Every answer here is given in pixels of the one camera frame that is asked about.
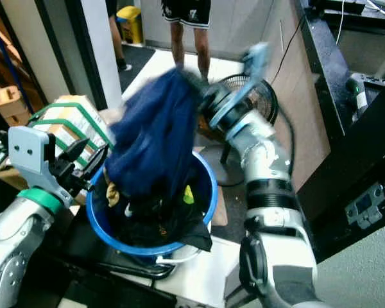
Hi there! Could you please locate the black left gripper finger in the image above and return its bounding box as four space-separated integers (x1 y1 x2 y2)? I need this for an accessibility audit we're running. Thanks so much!
62 137 90 165
82 145 110 182

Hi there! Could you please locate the navy blue garment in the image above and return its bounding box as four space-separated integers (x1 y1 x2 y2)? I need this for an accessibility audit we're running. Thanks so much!
105 65 205 201

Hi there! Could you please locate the black clothes pile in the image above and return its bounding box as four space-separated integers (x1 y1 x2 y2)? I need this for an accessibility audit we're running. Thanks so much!
94 175 214 252

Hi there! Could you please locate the tan cloth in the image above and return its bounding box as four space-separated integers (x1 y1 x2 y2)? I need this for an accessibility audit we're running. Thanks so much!
105 178 123 209

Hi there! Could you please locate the black floor fan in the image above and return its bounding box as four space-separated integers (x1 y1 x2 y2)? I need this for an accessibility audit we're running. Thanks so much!
202 73 279 165

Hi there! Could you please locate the plain brown cardboard box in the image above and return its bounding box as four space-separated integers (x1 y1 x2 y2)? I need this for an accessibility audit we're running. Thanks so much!
0 149 29 193

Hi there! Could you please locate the person in black shorts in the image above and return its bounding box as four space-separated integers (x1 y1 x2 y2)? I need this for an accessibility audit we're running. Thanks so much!
160 0 214 83

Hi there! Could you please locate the dark floor mat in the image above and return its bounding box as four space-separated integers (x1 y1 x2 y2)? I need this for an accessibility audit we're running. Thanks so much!
117 44 156 92

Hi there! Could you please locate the blue plastic laundry basin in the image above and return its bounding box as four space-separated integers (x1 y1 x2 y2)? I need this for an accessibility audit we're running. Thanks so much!
86 150 219 257

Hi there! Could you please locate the yellow garment tag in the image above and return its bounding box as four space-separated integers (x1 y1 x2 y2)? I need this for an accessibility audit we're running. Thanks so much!
182 185 196 205

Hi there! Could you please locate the yellow plastic bin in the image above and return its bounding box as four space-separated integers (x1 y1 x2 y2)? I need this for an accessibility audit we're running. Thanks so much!
116 5 144 46

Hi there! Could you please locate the black counter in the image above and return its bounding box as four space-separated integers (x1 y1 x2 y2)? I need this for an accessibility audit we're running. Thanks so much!
294 0 385 262

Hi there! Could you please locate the cardboard box with green straps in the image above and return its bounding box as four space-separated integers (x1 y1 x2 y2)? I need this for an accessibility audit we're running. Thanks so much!
26 94 117 169

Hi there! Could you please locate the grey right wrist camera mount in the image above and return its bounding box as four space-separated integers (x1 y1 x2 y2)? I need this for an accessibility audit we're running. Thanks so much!
209 41 274 129

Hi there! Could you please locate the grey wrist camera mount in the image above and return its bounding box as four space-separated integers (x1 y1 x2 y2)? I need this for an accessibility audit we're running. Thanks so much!
209 41 274 129
7 126 57 191

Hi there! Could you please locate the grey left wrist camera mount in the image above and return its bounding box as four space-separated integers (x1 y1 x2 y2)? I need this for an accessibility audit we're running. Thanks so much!
7 126 57 191

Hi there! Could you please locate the blue cable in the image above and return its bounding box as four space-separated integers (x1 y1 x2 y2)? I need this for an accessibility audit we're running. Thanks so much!
0 5 29 108

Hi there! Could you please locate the white cable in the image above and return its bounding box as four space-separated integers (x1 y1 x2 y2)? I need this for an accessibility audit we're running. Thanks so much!
155 246 201 266

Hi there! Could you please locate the grey wall socket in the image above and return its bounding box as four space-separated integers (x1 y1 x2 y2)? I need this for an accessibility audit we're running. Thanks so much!
344 182 385 230

